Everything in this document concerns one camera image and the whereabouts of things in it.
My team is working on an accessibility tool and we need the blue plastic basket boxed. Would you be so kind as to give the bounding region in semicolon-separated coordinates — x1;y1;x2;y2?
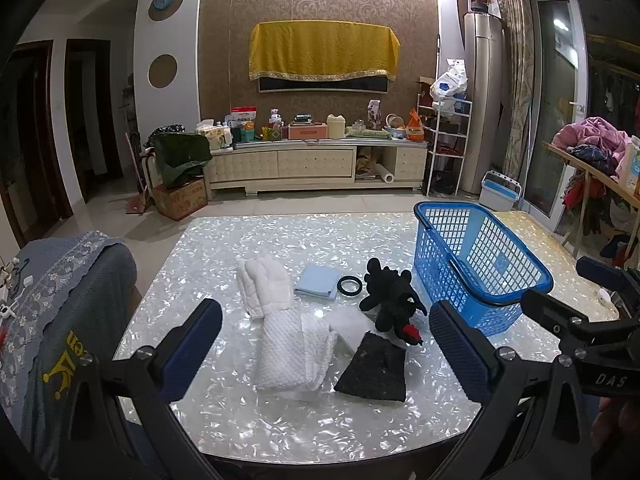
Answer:
413;201;554;337

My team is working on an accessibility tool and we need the white waffle towel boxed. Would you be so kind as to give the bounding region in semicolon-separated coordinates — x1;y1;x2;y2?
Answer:
254;310;340;394

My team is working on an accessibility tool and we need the white plastic bag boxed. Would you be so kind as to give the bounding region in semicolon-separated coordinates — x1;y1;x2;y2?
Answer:
430;60;469;103

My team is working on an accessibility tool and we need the white sponge block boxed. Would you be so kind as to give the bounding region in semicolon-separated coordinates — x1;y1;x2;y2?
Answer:
324;307;372;353

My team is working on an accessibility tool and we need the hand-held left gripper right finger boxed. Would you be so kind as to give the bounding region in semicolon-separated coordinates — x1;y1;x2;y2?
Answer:
429;300;596;480

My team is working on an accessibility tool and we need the wooden side table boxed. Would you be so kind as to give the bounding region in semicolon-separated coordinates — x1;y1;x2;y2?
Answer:
542;141;640;261

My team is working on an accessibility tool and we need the red and white packet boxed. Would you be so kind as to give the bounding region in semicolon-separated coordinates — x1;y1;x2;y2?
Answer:
231;106;258;131

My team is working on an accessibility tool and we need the standing air conditioner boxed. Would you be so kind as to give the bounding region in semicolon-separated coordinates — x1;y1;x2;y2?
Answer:
461;11;506;196

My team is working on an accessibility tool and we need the patterned beige curtain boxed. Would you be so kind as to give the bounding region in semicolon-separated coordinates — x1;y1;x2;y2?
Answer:
492;0;537;181

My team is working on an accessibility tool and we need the white plastic bottle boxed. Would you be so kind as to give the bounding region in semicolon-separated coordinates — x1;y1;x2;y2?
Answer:
616;136;640;183

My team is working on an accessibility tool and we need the orange bag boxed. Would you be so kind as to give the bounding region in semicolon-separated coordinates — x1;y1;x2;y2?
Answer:
406;109;426;141

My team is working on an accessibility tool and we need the pink storage box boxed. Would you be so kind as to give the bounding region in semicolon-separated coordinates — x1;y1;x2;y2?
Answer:
288;123;328;141

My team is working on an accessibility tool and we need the black wall television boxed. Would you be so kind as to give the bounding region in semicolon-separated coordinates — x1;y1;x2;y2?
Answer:
258;72;390;94

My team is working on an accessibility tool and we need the person's right hand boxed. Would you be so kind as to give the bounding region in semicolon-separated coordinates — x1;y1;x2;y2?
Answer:
590;394;640;466

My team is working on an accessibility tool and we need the yellow cover cloth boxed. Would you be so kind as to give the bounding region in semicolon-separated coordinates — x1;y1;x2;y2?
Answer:
249;21;401;81

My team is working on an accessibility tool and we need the white metal rack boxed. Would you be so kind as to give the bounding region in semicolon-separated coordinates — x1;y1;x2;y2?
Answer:
416;92;473;197

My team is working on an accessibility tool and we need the cream television cabinet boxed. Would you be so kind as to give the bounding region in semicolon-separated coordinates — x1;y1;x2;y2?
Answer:
206;141;430;197

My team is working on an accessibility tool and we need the light blue cloth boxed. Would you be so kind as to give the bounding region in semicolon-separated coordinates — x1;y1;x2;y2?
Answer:
293;265;342;301

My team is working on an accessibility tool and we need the chair with grey-blue cover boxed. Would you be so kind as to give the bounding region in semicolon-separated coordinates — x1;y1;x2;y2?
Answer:
0;231;139;466

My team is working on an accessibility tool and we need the brown cardboard box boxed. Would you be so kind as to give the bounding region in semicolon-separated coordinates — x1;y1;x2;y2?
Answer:
152;178;209;221

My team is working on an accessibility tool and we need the dark green bag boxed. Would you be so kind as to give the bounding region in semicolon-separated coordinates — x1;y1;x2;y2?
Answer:
151;131;213;186

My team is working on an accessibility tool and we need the black plush toy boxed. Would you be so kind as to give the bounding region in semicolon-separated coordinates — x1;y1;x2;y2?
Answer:
359;258;428;346

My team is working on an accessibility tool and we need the broom with wooden handle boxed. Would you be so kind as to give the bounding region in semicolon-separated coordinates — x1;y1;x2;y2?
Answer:
123;132;151;216

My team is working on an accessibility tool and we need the glass sliding door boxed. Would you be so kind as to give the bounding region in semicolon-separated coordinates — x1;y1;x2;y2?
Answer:
529;0;592;221

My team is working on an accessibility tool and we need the tissue box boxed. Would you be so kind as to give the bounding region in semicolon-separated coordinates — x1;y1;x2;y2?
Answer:
195;120;233;150

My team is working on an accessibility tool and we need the pink crumpled cloth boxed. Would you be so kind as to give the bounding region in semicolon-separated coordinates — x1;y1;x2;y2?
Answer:
555;117;633;153

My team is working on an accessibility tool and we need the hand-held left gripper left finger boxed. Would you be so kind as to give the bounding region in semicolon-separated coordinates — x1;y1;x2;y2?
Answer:
60;297;224;480

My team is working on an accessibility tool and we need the fluffy white towel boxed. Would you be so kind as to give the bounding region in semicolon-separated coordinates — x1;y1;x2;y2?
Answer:
236;255;297;320

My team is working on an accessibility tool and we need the white plastic storage box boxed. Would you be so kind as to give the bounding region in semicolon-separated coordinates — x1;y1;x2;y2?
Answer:
481;170;522;212

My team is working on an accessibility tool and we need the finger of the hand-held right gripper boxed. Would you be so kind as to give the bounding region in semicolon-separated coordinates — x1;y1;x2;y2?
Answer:
575;256;640;313
520;289;640;361

